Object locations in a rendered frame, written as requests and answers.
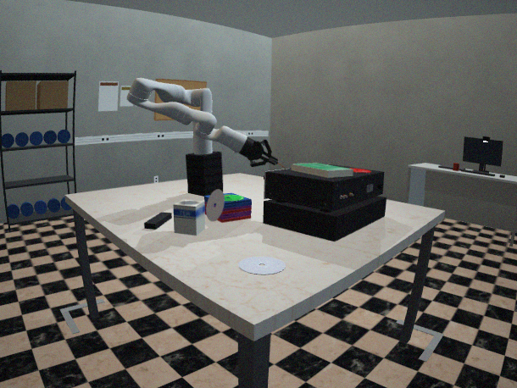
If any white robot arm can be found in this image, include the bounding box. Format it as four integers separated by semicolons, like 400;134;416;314
127;78;247;155

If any green cd with red label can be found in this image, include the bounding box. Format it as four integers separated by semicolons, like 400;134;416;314
224;195;244;202

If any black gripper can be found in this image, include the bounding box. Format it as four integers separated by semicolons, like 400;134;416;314
239;137;278;167

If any grey disc with centre hole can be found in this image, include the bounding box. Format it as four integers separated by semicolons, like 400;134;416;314
206;189;225;221

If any black rectangular bar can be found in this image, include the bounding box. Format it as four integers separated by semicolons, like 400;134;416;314
144;212;172;230

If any silver cd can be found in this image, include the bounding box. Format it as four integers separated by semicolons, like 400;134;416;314
238;257;286;274

